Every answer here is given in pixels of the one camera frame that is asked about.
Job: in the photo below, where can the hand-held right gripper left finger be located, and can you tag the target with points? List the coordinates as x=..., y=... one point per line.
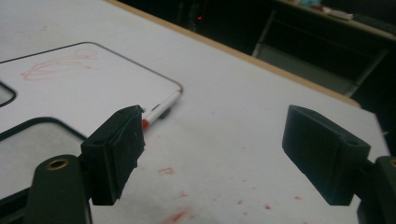
x=112, y=161

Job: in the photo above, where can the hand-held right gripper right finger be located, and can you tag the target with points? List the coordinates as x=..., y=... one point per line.
x=323, y=155

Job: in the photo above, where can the white paddle-shaped whiteboard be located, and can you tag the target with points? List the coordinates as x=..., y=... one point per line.
x=93, y=93

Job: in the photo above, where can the white marker with red ends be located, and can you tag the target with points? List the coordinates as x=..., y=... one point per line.
x=163, y=107

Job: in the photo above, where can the large white table cover sheet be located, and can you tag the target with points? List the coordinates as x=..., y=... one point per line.
x=224, y=124

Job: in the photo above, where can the white flat object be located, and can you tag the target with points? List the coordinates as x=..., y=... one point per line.
x=341, y=14

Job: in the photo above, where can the dark device with red light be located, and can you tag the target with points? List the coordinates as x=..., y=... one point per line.
x=199, y=18

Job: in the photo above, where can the desk with metal frame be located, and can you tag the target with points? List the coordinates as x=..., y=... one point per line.
x=311, y=62

